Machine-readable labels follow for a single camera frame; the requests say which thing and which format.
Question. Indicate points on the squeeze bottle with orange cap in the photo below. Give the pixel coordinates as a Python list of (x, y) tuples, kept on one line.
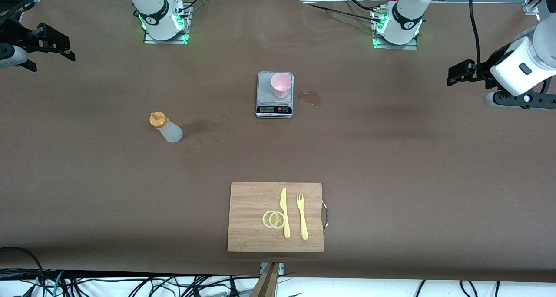
[(169, 131)]

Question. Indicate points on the pink plastic cup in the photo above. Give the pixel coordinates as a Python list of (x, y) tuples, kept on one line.
[(281, 86)]

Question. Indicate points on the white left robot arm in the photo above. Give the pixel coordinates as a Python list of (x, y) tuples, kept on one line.
[(406, 10)]

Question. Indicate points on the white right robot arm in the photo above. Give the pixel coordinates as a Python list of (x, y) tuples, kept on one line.
[(152, 4)]

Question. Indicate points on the liquid puddle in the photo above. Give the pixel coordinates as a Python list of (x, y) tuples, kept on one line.
[(312, 98)]

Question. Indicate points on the small liquid droplets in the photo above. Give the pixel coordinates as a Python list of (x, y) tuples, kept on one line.
[(215, 136)]

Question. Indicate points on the silver digital kitchen scale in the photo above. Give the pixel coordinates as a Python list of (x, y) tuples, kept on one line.
[(267, 95)]

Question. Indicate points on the yellow plastic fork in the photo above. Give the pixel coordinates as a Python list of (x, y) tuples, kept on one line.
[(302, 219)]

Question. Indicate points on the yellow plastic knife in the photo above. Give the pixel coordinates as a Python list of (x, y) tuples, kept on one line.
[(284, 210)]

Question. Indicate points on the lemon slice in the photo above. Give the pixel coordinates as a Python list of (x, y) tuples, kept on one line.
[(265, 219), (277, 220)]

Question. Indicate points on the wooden cutting board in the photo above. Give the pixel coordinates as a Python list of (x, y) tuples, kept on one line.
[(252, 219)]

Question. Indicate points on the small metal bracket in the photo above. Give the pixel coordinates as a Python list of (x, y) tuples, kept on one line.
[(281, 267)]

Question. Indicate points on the wooden post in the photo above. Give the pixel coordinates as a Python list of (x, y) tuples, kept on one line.
[(267, 284)]

